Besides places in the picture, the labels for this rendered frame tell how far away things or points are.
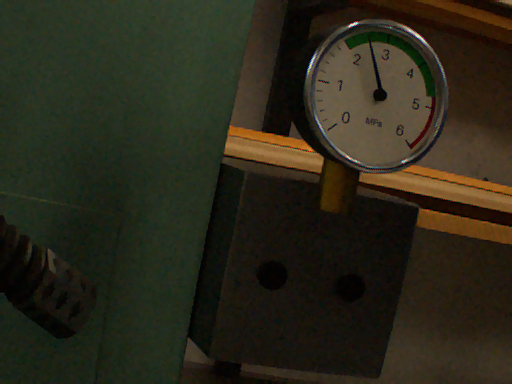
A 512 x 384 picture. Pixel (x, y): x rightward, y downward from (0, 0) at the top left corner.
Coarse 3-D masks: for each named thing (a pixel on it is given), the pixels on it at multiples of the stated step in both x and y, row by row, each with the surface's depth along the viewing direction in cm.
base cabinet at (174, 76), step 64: (0, 0) 47; (64, 0) 48; (128, 0) 49; (192, 0) 50; (0, 64) 48; (64, 64) 48; (128, 64) 49; (192, 64) 50; (0, 128) 48; (64, 128) 49; (128, 128) 49; (192, 128) 50; (0, 192) 48; (64, 192) 49; (128, 192) 50; (192, 192) 50; (64, 256) 49; (128, 256) 50; (192, 256) 51; (0, 320) 49; (128, 320) 50
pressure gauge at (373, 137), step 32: (320, 32) 47; (352, 32) 45; (384, 32) 45; (320, 64) 45; (352, 64) 45; (384, 64) 46; (416, 64) 46; (288, 96) 47; (320, 96) 45; (352, 96) 45; (416, 96) 46; (448, 96) 46; (320, 128) 45; (352, 128) 45; (384, 128) 46; (416, 128) 46; (352, 160) 45; (384, 160) 46; (416, 160) 46; (320, 192) 48; (352, 192) 48
